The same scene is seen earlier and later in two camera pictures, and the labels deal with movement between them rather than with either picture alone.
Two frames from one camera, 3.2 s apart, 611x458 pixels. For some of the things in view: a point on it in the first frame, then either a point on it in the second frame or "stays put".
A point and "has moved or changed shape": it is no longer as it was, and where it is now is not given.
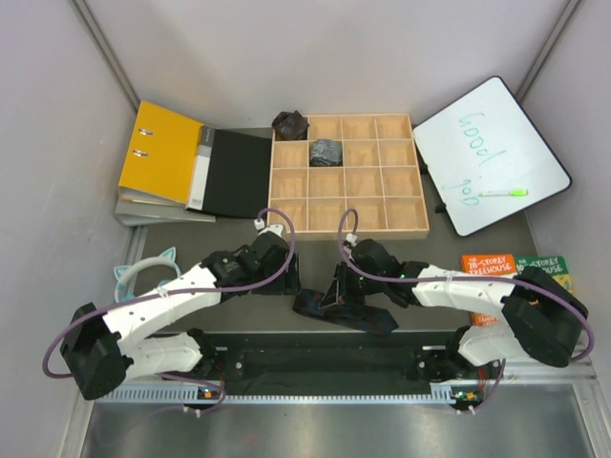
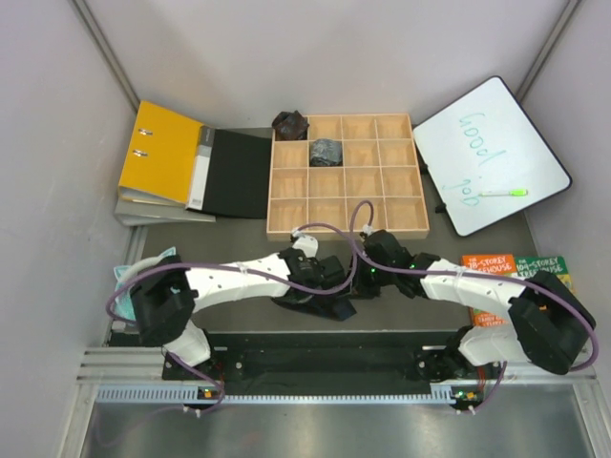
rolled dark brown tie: x=290 y=126 stays put
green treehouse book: x=554 y=265 stays put
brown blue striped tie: x=363 y=318 has moved or changed shape
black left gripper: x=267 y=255 -> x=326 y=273
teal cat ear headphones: x=127 y=275 stays put
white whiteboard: x=484 y=141 stays put
